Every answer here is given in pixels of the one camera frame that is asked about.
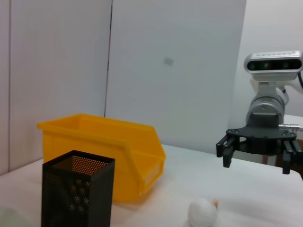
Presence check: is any black mesh pen holder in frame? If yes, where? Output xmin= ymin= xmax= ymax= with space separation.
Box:
xmin=41 ymin=150 xmax=116 ymax=227

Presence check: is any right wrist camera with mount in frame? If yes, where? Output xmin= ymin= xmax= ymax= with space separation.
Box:
xmin=244 ymin=50 xmax=303 ymax=83

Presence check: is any yellow plastic storage bin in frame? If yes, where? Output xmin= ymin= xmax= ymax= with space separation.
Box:
xmin=37 ymin=113 xmax=166 ymax=204

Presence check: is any white paper ball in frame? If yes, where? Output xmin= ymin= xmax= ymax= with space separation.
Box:
xmin=188 ymin=197 xmax=218 ymax=227

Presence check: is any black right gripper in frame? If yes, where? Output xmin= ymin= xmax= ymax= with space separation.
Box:
xmin=215 ymin=126 xmax=303 ymax=175

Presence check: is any right gripper cable with connector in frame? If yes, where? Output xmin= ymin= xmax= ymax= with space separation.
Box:
xmin=278 ymin=122 xmax=302 ymax=131

